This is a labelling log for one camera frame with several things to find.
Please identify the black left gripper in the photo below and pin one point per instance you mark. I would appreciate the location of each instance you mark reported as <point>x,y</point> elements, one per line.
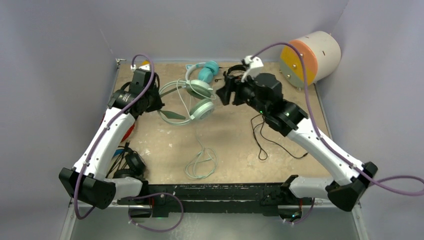
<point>158,104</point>

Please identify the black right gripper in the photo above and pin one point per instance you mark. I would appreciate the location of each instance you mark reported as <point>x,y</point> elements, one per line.
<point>224,93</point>

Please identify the mint green headphones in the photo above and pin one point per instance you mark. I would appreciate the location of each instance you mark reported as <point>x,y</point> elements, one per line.
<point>204,107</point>

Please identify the red headphones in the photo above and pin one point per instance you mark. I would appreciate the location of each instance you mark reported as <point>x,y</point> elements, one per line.
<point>128,133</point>

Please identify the black blue gaming headphones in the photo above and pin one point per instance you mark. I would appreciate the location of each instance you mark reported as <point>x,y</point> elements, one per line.
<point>126,162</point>

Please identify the small black headphones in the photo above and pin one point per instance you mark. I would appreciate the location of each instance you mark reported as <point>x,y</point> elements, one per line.
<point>235,72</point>

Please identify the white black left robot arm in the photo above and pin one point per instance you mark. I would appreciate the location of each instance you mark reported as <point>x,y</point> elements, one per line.
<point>87,180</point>

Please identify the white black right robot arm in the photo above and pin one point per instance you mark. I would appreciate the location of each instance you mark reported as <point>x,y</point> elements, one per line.
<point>349,178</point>

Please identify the teal cat ear headphones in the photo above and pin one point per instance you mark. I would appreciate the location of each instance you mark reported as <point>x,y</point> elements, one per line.
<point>208,70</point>

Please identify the round pastel drawer box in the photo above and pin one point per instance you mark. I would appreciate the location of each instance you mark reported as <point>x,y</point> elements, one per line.
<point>320,52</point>

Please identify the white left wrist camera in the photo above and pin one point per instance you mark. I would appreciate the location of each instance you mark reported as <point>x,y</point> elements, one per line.
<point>145,67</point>

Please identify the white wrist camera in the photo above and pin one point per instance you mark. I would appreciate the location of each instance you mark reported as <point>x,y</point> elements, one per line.
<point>145,67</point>
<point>253,66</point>

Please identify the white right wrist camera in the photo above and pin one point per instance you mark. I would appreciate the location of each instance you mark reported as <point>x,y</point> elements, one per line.
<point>253,66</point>

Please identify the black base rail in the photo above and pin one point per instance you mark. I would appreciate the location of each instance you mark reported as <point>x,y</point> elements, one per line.
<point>268,199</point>

